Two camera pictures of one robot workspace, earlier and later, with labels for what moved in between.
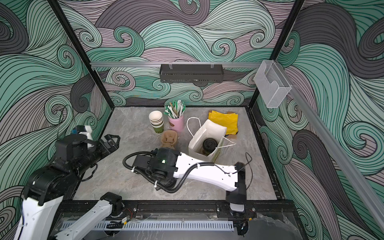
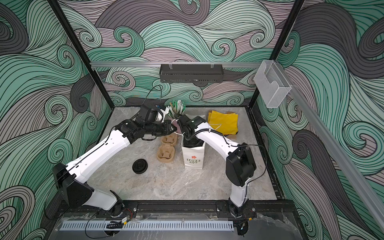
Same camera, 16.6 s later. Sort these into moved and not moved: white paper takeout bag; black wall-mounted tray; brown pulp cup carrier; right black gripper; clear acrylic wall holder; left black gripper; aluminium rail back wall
Moved: right black gripper; white paper takeout bag; left black gripper
Not moved: brown pulp cup carrier; aluminium rail back wall; black wall-mounted tray; clear acrylic wall holder
